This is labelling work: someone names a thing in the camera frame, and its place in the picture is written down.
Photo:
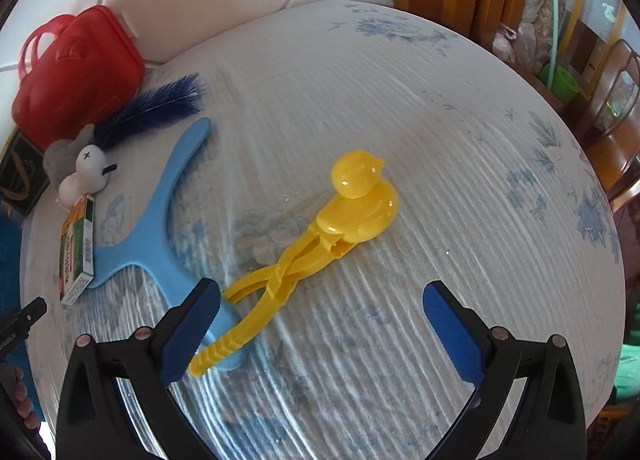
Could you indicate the blue plastic crate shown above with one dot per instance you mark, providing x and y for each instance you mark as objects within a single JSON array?
[{"x": 7, "y": 255}]

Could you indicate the blue feather brush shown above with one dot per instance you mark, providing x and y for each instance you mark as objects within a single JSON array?
[{"x": 155, "y": 105}]

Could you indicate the person's left hand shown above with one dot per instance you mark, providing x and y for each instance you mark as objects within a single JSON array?
[{"x": 22, "y": 392}]

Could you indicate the green medicine box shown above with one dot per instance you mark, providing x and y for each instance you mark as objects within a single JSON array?
[{"x": 77, "y": 240}]

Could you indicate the wooden chair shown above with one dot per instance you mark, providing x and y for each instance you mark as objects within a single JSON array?
[{"x": 615, "y": 105}]

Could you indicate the white plush toy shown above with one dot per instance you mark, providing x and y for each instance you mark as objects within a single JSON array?
[{"x": 85, "y": 170}]

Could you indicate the white blue printed tablecloth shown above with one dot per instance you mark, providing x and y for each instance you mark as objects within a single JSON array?
[{"x": 400, "y": 140}]

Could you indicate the red toy suitcase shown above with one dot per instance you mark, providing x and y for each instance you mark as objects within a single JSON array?
[{"x": 75, "y": 80}]

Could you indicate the green bucket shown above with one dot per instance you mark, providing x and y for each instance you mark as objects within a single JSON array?
[{"x": 562, "y": 80}]

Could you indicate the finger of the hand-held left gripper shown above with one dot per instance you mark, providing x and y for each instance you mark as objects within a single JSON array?
[{"x": 25, "y": 316}]

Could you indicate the blue plastic boomerang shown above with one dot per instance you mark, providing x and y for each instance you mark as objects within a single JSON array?
[{"x": 150, "y": 230}]

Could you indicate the black box with gold print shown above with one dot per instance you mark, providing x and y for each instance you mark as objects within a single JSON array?
[{"x": 20, "y": 175}]

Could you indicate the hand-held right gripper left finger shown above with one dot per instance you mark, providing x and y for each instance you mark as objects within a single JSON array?
[{"x": 190, "y": 335}]

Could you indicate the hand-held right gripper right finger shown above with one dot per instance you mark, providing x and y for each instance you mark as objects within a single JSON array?
[{"x": 452, "y": 335}]

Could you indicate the grey plush toy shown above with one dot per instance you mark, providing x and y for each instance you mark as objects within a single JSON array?
[{"x": 62, "y": 157}]

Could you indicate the crinkled plastic bag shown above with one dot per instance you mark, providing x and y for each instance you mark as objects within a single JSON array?
[{"x": 525, "y": 25}]

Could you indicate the green cloth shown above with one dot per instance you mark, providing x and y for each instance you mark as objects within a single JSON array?
[{"x": 630, "y": 365}]

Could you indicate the yellow duck snowball clip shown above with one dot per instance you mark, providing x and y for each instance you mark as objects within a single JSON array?
[{"x": 350, "y": 210}]

